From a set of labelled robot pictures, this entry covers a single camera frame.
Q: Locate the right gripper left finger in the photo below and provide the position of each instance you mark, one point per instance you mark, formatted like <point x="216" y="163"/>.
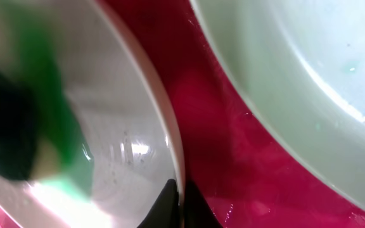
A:
<point x="165" y="210"/>

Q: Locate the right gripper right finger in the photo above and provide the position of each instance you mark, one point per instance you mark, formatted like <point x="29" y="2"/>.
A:
<point x="197" y="213"/>

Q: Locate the white plate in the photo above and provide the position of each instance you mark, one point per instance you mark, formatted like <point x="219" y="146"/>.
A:
<point x="299" y="66"/>
<point x="122" y="108"/>

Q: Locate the green yellow scrub sponge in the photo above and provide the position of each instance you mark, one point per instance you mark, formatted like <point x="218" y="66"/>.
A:
<point x="40" y="137"/>

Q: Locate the red tray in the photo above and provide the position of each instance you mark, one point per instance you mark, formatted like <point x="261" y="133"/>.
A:
<point x="246" y="176"/>

